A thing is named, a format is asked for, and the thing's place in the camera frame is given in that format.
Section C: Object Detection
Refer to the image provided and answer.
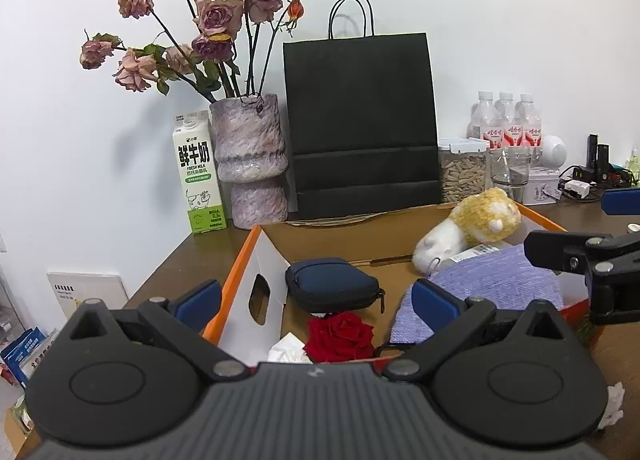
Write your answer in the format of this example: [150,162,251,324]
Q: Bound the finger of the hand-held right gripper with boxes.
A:
[602,187,640,216]
[524,229,640,326]

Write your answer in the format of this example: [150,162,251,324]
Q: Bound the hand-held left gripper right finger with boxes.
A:
[382,279,566,381]

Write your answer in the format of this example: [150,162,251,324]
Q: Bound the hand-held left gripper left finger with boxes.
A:
[67,280,248,381]

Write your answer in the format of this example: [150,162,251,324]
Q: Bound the purple knitted cloth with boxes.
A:
[390,245,566,346]

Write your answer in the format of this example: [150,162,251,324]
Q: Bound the white yellow plush toy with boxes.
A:
[412,187,522,275]

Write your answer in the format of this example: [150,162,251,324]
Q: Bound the red artificial rose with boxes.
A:
[303,311,376,365]

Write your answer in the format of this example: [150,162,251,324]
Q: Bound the white tissue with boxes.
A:
[267,334,308,364]
[597,382,626,430]

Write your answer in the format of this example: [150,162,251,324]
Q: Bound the navy zip case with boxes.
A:
[285,257,386,315]

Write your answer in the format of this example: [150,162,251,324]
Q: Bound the red cardboard box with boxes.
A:
[202,202,593,376]

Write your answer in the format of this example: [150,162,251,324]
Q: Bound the brown wooden desktop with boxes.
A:
[127,190,640,460]

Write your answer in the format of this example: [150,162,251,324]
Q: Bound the white charger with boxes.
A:
[562,179,593,200]

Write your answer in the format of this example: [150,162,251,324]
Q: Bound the white tin box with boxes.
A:
[520,166,563,206]

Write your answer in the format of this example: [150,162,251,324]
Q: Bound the white round speaker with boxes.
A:
[540,135,570,168]

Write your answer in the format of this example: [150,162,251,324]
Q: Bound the white flat box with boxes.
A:
[47,270,130,327]

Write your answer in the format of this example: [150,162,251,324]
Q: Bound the clear drinking glass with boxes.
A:
[489,147,532,203]

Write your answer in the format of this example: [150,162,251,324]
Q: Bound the white green milk carton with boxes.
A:
[172,110,228,236]

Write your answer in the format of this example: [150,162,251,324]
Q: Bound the clear jar of pellets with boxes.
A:
[438,137,490,204]

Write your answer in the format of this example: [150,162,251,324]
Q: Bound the purple ceramic vase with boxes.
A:
[209,93,291,231]

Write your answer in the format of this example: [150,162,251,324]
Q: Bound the blue white packet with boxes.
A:
[0,327,58,386]

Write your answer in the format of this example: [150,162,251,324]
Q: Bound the black paper bag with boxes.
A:
[282,0,443,221]

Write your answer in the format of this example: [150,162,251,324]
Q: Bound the brown cardboard carton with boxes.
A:
[5,402,41,456]

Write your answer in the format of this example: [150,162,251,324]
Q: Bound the dried rose bouquet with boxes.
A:
[80,0,306,103]

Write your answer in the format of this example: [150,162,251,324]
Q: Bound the black chargers and cables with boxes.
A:
[557,165,601,203]

